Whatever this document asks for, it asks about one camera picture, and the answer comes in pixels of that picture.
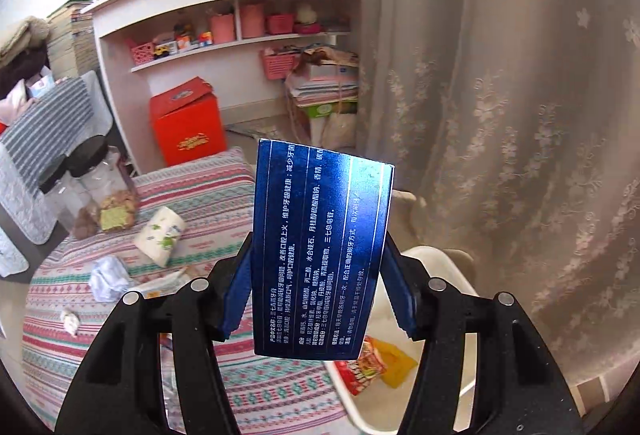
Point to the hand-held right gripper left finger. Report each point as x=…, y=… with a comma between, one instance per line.
x=235, y=295

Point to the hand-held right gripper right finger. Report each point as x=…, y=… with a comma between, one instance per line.
x=400, y=295

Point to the white plastic bin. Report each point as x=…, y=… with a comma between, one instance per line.
x=452, y=267

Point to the clear plastic wrapper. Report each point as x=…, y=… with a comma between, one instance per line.
x=165, y=285

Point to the blue printed cardboard box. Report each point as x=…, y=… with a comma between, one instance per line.
x=320, y=255

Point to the white tissue pack green print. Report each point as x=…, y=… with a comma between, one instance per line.
x=157, y=237

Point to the white tissue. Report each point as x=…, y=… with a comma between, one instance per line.
x=107, y=280

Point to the small paper scrap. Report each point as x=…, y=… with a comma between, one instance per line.
x=70, y=320

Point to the yellow plastic wrapper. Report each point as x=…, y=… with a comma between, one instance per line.
x=397, y=365

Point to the red snack wrapper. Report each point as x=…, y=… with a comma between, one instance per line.
x=360, y=372

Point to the patterned red green tablecloth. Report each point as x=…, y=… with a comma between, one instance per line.
x=280, y=395

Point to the plastic jar with yellow label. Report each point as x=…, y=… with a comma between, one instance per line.
x=117, y=210

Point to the plastic jar with brown nuts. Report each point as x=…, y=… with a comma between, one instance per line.
x=85, y=220

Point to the red cardboard box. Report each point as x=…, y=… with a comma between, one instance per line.
x=187, y=125

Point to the grey sofa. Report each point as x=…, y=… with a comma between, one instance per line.
x=45, y=252

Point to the green tissue box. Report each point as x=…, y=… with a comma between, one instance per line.
x=330, y=109

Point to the floral lace curtain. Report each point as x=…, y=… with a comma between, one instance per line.
x=500, y=115

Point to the pile of papers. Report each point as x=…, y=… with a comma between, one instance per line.
x=325, y=80

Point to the striped quilted sofa seat cover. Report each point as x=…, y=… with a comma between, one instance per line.
x=10, y=257

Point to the pink hanging basket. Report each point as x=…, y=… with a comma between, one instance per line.
x=277, y=65

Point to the yellow toy car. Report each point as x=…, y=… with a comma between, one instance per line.
x=161, y=52

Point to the pink lattice basket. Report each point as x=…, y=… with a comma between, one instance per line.
x=147, y=53

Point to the small pink basket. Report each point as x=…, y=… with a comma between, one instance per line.
x=280, y=24

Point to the blue tissue box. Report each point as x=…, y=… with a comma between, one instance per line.
x=42, y=84

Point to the white plush toy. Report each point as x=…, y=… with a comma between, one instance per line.
x=306, y=13

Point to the pink clothing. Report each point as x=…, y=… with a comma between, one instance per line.
x=15, y=102

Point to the stack of books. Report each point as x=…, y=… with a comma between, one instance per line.
x=65, y=50

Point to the dark folded clothing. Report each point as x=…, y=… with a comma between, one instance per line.
x=25, y=67

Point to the beige fleece blanket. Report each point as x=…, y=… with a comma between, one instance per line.
x=22, y=37

